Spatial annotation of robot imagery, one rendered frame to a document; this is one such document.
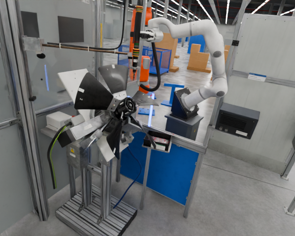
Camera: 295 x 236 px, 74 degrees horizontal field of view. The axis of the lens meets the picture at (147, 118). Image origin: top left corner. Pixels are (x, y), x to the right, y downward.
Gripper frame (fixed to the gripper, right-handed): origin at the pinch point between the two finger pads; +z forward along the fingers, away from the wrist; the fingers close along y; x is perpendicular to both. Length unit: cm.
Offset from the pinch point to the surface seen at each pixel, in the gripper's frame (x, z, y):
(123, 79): -30.8, -0.9, 9.1
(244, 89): -57, -179, -68
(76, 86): -38, 19, 36
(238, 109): -41, -34, -69
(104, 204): -138, 18, 8
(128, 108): -44.0, 14.1, -6.1
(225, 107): -42, -32, -61
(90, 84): -28.8, 31.3, 10.0
